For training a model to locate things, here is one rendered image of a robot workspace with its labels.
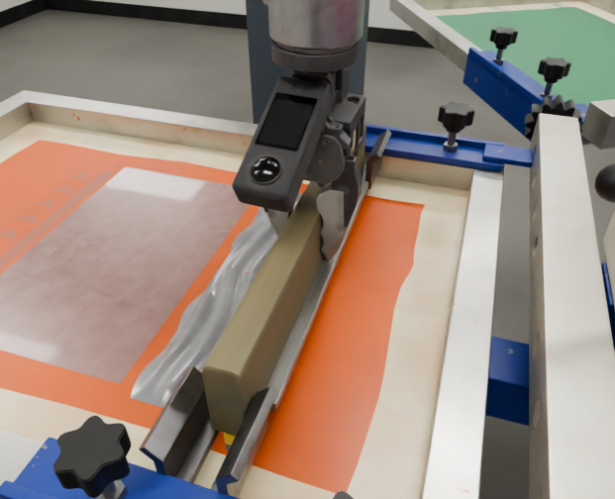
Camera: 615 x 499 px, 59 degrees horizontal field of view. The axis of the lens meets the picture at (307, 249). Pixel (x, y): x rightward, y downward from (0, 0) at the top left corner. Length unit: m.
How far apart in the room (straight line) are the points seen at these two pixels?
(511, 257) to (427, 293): 1.69
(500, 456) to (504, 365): 1.07
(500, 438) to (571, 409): 1.27
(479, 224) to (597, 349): 0.24
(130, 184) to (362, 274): 0.36
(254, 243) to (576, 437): 0.39
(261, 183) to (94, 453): 0.21
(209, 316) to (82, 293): 0.15
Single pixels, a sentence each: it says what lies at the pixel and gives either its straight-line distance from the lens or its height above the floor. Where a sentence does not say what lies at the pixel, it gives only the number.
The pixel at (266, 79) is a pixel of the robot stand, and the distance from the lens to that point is 1.16.
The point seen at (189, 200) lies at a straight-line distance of 0.74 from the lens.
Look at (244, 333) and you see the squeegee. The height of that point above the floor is 1.06.
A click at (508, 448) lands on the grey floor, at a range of 1.68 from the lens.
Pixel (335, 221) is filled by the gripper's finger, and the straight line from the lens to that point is 0.51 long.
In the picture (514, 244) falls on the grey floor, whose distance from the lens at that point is 2.36.
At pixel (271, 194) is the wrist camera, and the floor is 1.13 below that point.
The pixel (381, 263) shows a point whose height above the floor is 0.96.
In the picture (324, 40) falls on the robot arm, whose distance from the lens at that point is 0.43.
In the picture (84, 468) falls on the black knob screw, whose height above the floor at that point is 1.06.
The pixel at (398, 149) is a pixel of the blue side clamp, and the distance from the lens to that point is 0.76.
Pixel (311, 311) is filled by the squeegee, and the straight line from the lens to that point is 0.51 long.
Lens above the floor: 1.35
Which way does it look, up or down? 39 degrees down
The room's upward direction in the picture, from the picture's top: straight up
